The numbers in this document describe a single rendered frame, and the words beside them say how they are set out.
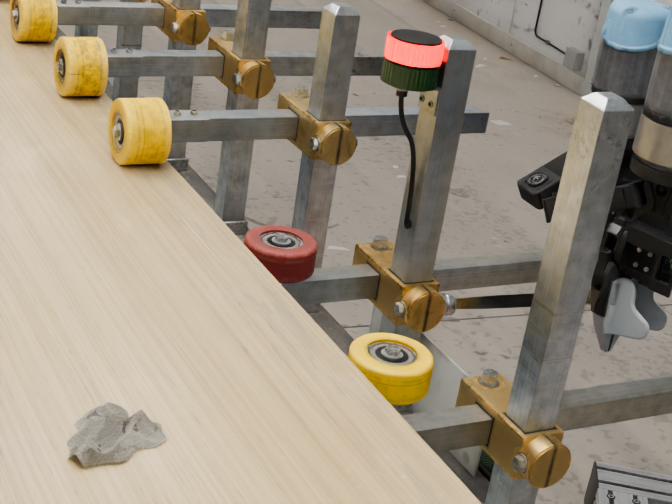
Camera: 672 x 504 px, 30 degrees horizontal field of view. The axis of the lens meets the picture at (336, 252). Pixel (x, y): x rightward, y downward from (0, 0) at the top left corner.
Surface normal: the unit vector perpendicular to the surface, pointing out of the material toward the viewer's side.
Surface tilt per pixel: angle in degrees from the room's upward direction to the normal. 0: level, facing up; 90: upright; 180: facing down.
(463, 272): 90
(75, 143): 0
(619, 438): 0
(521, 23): 90
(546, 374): 90
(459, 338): 0
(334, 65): 90
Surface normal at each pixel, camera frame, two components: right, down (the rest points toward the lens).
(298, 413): 0.15, -0.90
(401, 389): 0.27, 0.44
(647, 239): -0.68, 0.21
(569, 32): -0.91, 0.04
